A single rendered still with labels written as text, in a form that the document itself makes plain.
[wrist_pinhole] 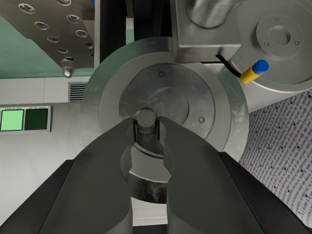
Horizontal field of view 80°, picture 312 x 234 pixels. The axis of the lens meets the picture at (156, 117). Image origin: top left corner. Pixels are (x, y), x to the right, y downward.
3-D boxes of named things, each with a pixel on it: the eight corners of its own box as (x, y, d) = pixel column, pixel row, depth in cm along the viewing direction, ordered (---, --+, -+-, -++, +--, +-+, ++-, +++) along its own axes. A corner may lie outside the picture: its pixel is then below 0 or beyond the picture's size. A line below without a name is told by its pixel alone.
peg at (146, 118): (161, 112, 11) (152, 133, 11) (158, 120, 14) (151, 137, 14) (139, 103, 11) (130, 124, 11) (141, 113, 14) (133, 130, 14)
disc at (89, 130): (272, 77, 17) (211, 238, 15) (269, 79, 18) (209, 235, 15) (128, 11, 18) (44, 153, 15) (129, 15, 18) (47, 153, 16)
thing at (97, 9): (100, -108, 21) (99, 40, 18) (125, 28, 44) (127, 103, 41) (96, -108, 21) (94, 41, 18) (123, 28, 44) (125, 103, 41)
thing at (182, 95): (236, 114, 14) (161, 180, 13) (226, 119, 16) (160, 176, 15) (172, 44, 15) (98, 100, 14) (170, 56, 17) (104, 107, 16)
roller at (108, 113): (250, 84, 17) (200, 208, 15) (189, 125, 42) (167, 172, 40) (136, 31, 17) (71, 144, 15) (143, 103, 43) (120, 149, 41)
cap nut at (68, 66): (72, 59, 50) (72, 74, 49) (77, 65, 53) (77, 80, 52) (58, 59, 50) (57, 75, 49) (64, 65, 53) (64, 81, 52)
